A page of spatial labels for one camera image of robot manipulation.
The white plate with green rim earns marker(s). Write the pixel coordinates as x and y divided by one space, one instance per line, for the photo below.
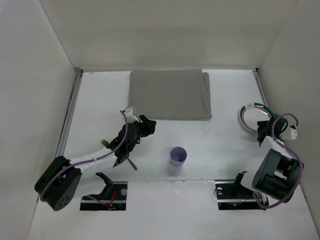
252 113

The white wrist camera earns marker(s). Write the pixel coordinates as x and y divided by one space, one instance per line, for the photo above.
290 133
129 113

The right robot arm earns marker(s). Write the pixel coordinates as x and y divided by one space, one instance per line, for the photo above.
275 171

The purple plastic cup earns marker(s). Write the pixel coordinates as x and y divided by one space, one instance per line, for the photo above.
178 156

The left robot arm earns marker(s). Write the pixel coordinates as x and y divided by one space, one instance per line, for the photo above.
58 184

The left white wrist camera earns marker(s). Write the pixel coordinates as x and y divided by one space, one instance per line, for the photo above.
129 113

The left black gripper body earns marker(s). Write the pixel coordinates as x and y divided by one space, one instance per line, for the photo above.
124 152

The brown wooden fork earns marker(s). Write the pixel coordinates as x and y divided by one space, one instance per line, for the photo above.
105 143

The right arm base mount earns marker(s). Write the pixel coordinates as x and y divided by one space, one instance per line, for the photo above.
237 194

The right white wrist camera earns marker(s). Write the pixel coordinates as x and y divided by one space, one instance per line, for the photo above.
290 133

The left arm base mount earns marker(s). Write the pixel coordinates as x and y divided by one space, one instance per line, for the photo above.
103 194

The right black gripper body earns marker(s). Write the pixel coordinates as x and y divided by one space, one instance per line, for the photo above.
262 130

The grey cloth placemat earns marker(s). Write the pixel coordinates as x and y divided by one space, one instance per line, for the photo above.
182 94

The brown wooden spoon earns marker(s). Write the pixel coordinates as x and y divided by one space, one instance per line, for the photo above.
132 164

